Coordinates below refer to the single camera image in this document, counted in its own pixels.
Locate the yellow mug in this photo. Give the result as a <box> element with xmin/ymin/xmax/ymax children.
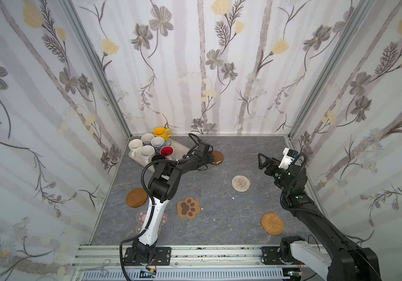
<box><xmin>153</xmin><ymin>127</ymin><xmax>172</xmax><ymax>142</ymax></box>

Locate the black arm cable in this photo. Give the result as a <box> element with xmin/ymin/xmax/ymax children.
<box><xmin>279</xmin><ymin>152</ymin><xmax>309</xmax><ymax>211</ymax></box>
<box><xmin>118</xmin><ymin>132</ymin><xmax>205</xmax><ymax>281</ymax></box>

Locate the black mug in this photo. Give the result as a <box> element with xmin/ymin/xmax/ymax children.
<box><xmin>151</xmin><ymin>155</ymin><xmax>166</xmax><ymax>162</ymax></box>

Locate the cream woven round coaster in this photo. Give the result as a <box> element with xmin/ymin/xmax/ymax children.
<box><xmin>231</xmin><ymin>175</ymin><xmax>251</xmax><ymax>192</ymax></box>

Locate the dark brown round coaster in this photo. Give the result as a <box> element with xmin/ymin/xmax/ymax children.
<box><xmin>211</xmin><ymin>151</ymin><xmax>224</xmax><ymax>165</ymax></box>

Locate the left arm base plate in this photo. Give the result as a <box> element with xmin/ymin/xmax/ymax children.
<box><xmin>122</xmin><ymin>247</ymin><xmax>172</xmax><ymax>266</ymax></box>

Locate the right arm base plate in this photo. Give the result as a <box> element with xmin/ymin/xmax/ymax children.
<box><xmin>261</xmin><ymin>247</ymin><xmax>293</xmax><ymax>265</ymax></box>

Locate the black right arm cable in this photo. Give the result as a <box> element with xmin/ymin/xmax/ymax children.
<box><xmin>279</xmin><ymin>152</ymin><xmax>309</xmax><ymax>211</ymax></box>

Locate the pink flower shaped coaster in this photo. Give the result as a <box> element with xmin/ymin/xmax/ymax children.
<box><xmin>136</xmin><ymin>210</ymin><xmax>168</xmax><ymax>234</ymax></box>

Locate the white speckled mug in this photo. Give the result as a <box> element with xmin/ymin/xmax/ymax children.
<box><xmin>139</xmin><ymin>145</ymin><xmax>156</xmax><ymax>165</ymax></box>

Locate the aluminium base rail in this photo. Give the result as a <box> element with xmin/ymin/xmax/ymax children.
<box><xmin>70</xmin><ymin>245</ymin><xmax>328</xmax><ymax>281</ymax></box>

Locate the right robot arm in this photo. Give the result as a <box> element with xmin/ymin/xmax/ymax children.
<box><xmin>258</xmin><ymin>148</ymin><xmax>381</xmax><ymax>281</ymax></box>

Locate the white mug red inside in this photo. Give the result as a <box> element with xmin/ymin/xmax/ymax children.
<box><xmin>160</xmin><ymin>146</ymin><xmax>174</xmax><ymax>160</ymax></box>

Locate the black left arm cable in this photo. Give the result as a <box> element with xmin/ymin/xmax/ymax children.
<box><xmin>118</xmin><ymin>132</ymin><xmax>205</xmax><ymax>281</ymax></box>

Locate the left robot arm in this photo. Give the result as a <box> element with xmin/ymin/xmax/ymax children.
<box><xmin>132</xmin><ymin>139</ymin><xmax>214</xmax><ymax>263</ymax></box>

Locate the plain white mug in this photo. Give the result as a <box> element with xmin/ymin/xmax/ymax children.
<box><xmin>128</xmin><ymin>139</ymin><xmax>143</xmax><ymax>158</ymax></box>

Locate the rattan woven round coaster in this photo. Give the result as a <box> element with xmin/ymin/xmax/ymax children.
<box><xmin>261</xmin><ymin>213</ymin><xmax>284</xmax><ymax>235</ymax></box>

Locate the light brown cork coaster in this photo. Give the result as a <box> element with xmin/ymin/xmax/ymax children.
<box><xmin>126</xmin><ymin>188</ymin><xmax>148</xmax><ymax>208</ymax></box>

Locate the blue floral mug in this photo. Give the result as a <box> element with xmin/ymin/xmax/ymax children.
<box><xmin>151</xmin><ymin>137</ymin><xmax>171</xmax><ymax>155</ymax></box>

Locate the brown paw shaped coaster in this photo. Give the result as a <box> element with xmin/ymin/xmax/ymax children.
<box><xmin>177</xmin><ymin>197</ymin><xmax>201</xmax><ymax>220</ymax></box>

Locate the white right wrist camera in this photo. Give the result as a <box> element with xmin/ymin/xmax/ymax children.
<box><xmin>279</xmin><ymin>148</ymin><xmax>298</xmax><ymax>170</ymax></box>

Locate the white grey mug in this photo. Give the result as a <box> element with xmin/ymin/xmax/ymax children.
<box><xmin>140</xmin><ymin>133</ymin><xmax>155</xmax><ymax>145</ymax></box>

